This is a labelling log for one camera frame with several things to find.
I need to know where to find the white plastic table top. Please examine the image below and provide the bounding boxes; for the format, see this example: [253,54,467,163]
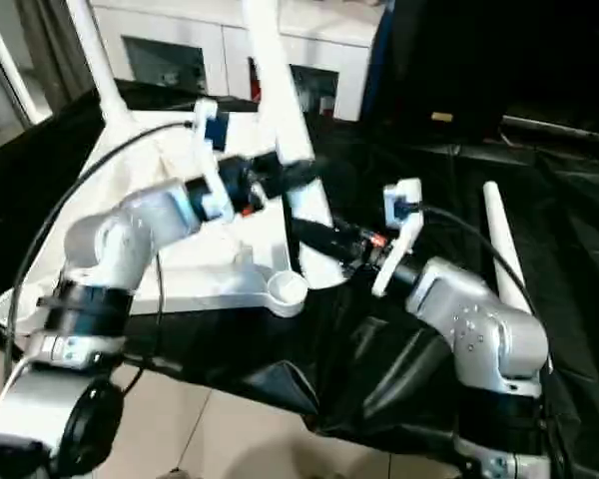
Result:
[0,102,345,335]

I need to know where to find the white plastic table leg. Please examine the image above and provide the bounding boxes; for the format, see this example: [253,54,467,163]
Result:
[67,0,134,129]
[482,182,534,320]
[242,0,348,290]

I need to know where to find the black shiny mat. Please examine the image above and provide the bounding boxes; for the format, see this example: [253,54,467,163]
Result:
[0,79,599,479]

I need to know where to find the white glass-door cabinet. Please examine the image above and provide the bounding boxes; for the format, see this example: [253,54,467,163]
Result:
[87,0,380,121]

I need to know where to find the long black bar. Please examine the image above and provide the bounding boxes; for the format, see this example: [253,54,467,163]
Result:
[501,114,599,146]

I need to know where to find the grey curtain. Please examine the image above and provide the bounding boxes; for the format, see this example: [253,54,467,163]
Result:
[17,0,99,111]

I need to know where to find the black backdrop cloth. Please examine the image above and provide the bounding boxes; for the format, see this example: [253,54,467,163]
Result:
[363,0,599,146]

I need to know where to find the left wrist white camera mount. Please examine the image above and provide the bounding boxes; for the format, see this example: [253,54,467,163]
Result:
[189,98,234,224]

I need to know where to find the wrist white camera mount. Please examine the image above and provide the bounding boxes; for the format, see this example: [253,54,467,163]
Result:
[189,98,234,224]
[371,178,424,298]

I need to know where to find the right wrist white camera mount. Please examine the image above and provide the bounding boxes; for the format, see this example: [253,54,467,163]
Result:
[371,178,424,298]

